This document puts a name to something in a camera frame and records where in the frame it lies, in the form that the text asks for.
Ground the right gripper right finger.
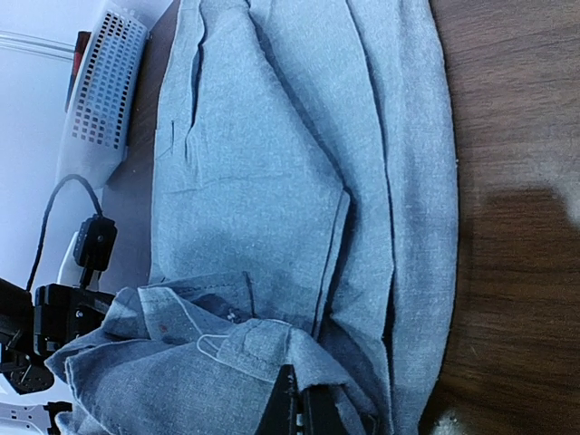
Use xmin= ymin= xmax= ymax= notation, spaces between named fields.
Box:
xmin=302 ymin=385 xmax=347 ymax=435

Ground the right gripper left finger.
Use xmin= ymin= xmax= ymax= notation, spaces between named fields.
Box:
xmin=256 ymin=364 xmax=301 ymax=435

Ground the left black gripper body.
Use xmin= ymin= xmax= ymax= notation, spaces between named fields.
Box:
xmin=33 ymin=284 xmax=115 ymax=358

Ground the grey long sleeve shirt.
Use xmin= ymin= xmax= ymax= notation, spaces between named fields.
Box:
xmin=47 ymin=1 xmax=459 ymax=434

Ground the white plastic basket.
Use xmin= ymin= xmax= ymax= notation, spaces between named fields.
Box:
xmin=55 ymin=1 xmax=176 ymax=189

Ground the red black plaid shirt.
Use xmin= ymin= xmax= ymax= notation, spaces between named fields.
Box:
xmin=64 ymin=31 xmax=92 ymax=112

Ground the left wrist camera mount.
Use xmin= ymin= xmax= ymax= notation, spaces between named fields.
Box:
xmin=56 ymin=215 xmax=118 ymax=291

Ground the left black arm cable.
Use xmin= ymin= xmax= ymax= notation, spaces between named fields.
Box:
xmin=24 ymin=173 xmax=103 ymax=291

